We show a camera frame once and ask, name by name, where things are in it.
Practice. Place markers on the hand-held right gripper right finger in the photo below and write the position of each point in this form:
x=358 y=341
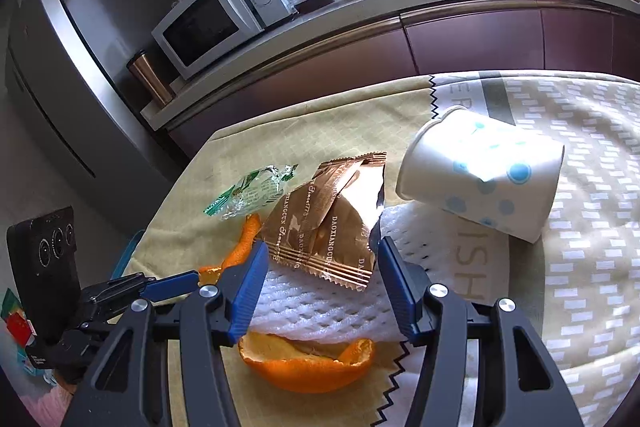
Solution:
x=400 y=294

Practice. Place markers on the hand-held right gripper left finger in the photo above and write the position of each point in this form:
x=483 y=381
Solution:
x=247 y=294

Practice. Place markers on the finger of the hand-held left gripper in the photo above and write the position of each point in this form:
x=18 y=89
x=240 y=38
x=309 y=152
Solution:
x=170 y=285
x=130 y=282

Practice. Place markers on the blue trash bin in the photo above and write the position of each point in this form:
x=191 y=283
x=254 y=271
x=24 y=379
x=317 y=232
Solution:
x=127 y=254

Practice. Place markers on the narrow orange peel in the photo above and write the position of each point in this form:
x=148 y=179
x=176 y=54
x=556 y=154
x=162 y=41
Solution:
x=242 y=244

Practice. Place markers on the white foam fruit net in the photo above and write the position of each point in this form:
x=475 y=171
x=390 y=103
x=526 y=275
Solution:
x=320 y=312

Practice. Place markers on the brown snack wrapper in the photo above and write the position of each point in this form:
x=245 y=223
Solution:
x=295 y=227
x=355 y=207

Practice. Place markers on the wide orange peel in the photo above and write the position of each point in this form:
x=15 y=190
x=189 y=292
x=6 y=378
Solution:
x=300 y=372

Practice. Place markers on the green clear candy wrapper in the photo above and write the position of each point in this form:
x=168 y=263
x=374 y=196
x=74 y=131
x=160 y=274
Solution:
x=250 y=194

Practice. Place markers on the white dotted paper cup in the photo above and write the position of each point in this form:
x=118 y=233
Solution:
x=480 y=177

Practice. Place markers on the colourful plastic packets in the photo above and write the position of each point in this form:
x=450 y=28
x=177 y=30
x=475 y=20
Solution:
x=15 y=322

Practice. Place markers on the copper thermos mug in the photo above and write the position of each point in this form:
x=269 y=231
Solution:
x=150 y=77

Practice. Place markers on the grey refrigerator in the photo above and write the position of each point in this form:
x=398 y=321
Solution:
x=75 y=72

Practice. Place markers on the kitchen counter cabinet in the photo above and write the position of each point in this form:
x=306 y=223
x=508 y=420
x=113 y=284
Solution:
x=450 y=42

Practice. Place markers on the white microwave oven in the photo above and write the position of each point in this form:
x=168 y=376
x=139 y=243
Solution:
x=210 y=22

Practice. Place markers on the dark red bowl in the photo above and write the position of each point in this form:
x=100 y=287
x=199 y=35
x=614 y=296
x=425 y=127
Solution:
x=312 y=2

